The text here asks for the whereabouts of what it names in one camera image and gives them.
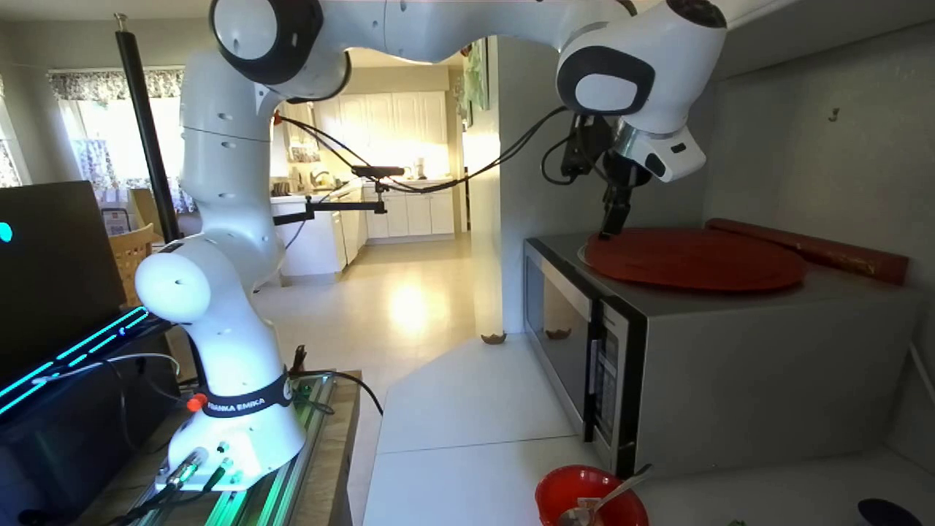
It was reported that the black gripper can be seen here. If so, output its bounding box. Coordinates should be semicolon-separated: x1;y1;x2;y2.
592;142;655;239

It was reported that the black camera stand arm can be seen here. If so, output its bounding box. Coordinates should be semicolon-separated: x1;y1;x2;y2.
269;160;408;231

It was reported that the wooden chair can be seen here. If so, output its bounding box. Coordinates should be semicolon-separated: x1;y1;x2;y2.
100;186;167;307

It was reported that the red bowl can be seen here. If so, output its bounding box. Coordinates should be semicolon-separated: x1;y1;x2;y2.
532;462;652;526

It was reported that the stainless steel microwave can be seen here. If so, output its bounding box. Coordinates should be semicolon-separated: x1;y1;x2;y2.
521;231;922;481

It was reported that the black computer monitor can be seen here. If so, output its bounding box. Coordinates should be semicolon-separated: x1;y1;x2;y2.
0;179;158;421

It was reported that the window curtain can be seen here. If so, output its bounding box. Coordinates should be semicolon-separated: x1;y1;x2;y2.
47;66;188;212

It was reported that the wall picture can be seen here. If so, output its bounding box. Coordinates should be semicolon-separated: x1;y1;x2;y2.
456;34;496;131

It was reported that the metal spoon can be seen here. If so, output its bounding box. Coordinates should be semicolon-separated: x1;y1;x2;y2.
557;462;657;526

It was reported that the black vertical pole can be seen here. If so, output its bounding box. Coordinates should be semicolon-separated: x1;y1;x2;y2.
110;12;183;246

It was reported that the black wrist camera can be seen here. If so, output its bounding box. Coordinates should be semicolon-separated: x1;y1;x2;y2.
557;112;616;180

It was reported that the large red round plate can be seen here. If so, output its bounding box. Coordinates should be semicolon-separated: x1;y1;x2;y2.
578;225;811;299

